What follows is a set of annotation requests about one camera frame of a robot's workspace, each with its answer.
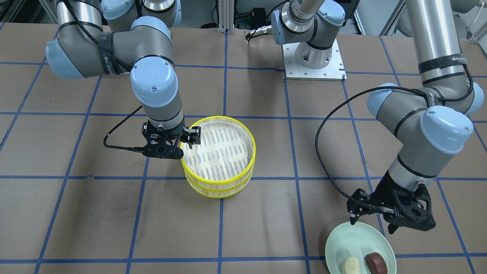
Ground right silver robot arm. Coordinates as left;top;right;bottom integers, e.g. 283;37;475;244
45;0;201;159

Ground white steamed bun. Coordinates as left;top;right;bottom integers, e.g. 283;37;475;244
340;256;361;274

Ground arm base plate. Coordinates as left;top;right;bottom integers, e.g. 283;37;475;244
282;40;347;81

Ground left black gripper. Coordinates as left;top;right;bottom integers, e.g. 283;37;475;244
347;172;436;234

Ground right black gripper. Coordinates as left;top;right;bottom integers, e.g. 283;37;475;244
142;120;201;159

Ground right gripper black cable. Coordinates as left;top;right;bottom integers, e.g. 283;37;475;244
103;105;146;153

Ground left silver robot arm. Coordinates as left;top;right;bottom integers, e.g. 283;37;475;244
271;0;484;234

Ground brown steamed bun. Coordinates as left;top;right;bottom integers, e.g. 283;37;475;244
365;253;388;274

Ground light green plate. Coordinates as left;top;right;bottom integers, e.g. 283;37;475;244
325;222;397;274

